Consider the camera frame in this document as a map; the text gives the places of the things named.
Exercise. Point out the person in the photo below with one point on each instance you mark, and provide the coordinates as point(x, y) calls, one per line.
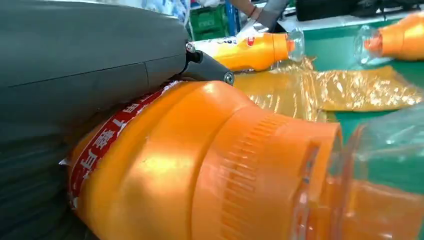
point(172, 8)

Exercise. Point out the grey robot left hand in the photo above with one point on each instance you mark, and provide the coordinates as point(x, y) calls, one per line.
point(82, 49)

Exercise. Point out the black case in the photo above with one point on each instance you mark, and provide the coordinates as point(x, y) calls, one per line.
point(324, 10)

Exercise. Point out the yellow plastic sheet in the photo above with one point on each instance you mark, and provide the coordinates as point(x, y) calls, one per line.
point(348, 89)

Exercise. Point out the blue post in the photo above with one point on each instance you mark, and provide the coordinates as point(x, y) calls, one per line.
point(232, 16)

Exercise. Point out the orange drink bottle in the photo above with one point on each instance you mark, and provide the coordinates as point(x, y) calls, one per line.
point(258, 53)
point(400, 39)
point(182, 165)

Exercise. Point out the green plastic crate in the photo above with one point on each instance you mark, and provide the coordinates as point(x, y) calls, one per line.
point(207, 23)

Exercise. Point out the dark tablet on stand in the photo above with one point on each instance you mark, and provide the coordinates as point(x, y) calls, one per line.
point(273, 13)

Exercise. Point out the green table mat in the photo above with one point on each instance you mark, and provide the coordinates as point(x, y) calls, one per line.
point(331, 49)

